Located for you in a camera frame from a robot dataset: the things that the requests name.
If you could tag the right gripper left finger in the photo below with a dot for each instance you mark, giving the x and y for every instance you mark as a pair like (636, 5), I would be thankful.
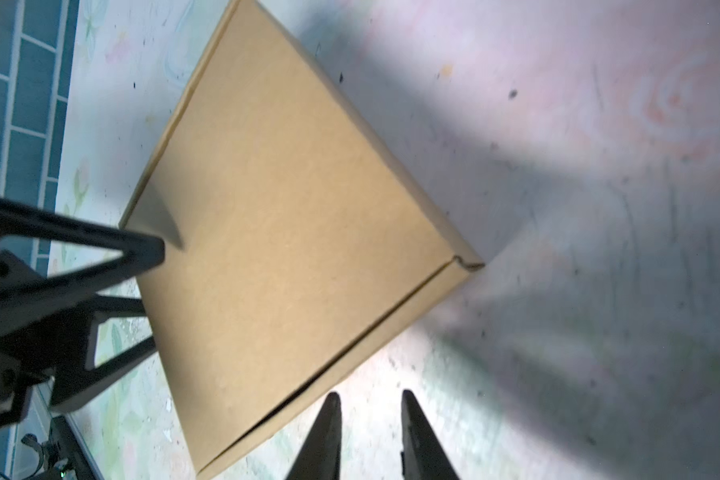
(320, 454)

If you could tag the brown cardboard box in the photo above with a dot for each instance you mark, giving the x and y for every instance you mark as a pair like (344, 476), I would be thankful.
(296, 244)

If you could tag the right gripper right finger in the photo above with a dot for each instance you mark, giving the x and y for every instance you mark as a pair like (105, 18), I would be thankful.
(422, 455)

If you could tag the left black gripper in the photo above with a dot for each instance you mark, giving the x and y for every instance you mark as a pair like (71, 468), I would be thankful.
(50, 262)

